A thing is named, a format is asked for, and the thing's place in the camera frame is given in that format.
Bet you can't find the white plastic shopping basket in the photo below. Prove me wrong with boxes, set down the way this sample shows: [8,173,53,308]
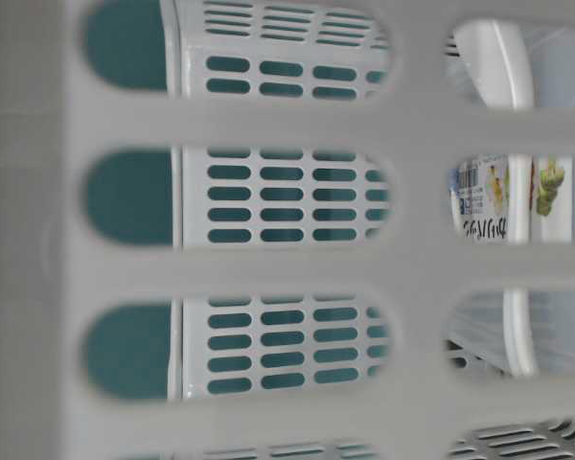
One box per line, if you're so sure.
[0,1,575,459]

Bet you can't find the clear plastic labelled container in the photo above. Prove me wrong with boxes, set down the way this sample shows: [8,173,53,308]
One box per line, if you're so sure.
[446,23,575,376]

